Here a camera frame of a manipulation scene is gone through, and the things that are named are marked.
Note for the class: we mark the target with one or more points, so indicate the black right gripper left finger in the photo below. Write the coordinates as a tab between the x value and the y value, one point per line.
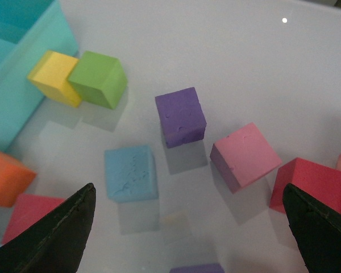
56	242

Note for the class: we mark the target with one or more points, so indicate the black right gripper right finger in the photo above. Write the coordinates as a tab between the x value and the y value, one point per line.
316	229

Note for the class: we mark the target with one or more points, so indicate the light blue foam cube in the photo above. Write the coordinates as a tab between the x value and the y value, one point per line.
130	174

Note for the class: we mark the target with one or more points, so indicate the red foam cube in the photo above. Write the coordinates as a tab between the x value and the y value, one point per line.
321	182
28	210

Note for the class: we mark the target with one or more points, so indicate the orange foam cube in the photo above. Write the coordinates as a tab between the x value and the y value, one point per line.
15	178

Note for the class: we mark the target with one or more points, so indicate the purple foam cube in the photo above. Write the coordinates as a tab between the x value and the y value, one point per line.
201	268
181	117

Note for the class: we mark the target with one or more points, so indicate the pink foam cube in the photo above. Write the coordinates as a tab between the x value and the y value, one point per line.
244	157

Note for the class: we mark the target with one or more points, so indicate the yellow foam cube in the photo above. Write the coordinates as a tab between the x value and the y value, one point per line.
50	76

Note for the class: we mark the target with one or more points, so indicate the green foam cube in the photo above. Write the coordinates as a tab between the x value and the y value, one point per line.
99	79

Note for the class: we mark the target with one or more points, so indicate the teal plastic tray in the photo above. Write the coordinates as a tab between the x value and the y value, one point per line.
27	30

